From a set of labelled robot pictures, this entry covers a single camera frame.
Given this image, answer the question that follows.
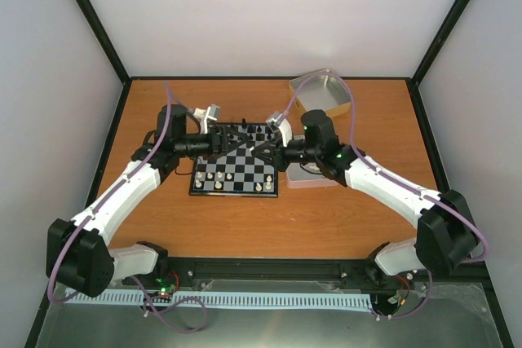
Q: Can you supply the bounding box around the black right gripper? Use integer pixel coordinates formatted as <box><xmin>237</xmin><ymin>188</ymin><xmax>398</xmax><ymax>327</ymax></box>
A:
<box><xmin>251</xmin><ymin>135</ymin><xmax>320</xmax><ymax>173</ymax></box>

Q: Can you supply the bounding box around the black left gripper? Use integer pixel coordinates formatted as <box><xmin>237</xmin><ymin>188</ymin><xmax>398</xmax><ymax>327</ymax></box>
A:
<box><xmin>176</xmin><ymin>126</ymin><xmax>250</xmax><ymax>161</ymax></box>

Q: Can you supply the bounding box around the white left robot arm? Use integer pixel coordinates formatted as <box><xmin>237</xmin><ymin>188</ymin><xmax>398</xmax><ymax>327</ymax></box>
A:
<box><xmin>46</xmin><ymin>104</ymin><xmax>249</xmax><ymax>303</ymax></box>

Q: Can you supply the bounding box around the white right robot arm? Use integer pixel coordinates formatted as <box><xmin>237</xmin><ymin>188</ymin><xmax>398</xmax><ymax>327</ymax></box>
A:
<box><xmin>251</xmin><ymin>109</ymin><xmax>480</xmax><ymax>287</ymax></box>

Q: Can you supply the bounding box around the black and silver chessboard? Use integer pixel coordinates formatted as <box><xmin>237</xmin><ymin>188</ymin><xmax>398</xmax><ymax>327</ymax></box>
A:
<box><xmin>188</xmin><ymin>122</ymin><xmax>278</xmax><ymax>198</ymax></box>

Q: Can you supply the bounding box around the silver embossed tin tray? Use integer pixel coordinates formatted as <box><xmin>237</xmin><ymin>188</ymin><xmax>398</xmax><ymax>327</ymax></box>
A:
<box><xmin>285</xmin><ymin>163</ymin><xmax>337</xmax><ymax>189</ymax></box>

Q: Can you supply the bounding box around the gold square tin box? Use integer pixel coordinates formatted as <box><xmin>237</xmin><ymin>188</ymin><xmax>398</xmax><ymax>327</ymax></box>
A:
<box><xmin>289</xmin><ymin>68</ymin><xmax>352</xmax><ymax>117</ymax></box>

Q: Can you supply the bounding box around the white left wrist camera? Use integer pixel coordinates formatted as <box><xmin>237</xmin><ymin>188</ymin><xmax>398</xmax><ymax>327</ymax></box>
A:
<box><xmin>192</xmin><ymin>104</ymin><xmax>221</xmax><ymax>134</ymax></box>

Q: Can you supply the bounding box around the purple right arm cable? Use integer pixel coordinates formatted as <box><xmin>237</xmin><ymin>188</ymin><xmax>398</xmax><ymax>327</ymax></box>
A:
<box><xmin>281</xmin><ymin>71</ymin><xmax>490</xmax><ymax>321</ymax></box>

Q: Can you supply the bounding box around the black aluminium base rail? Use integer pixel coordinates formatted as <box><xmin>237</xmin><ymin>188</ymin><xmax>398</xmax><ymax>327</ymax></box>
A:
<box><xmin>56</xmin><ymin>256</ymin><xmax>489</xmax><ymax>284</ymax></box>

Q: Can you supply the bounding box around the black frame post left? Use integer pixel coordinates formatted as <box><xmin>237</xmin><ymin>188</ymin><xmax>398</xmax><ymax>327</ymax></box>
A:
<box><xmin>75</xmin><ymin>0</ymin><xmax>130</xmax><ymax>84</ymax></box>

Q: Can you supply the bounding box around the black frame post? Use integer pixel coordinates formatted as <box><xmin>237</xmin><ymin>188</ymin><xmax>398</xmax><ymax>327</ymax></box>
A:
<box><xmin>75</xmin><ymin>0</ymin><xmax>130</xmax><ymax>84</ymax></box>
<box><xmin>410</xmin><ymin>0</ymin><xmax>471</xmax><ymax>90</ymax></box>

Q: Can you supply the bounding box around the light blue slotted cable duct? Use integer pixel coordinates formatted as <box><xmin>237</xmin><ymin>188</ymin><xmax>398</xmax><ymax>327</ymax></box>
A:
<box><xmin>69</xmin><ymin>289</ymin><xmax>372</xmax><ymax>313</ymax></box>

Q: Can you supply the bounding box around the black frame post right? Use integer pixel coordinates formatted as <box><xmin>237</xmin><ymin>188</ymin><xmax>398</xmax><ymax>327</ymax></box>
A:
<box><xmin>410</xmin><ymin>0</ymin><xmax>471</xmax><ymax>90</ymax></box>

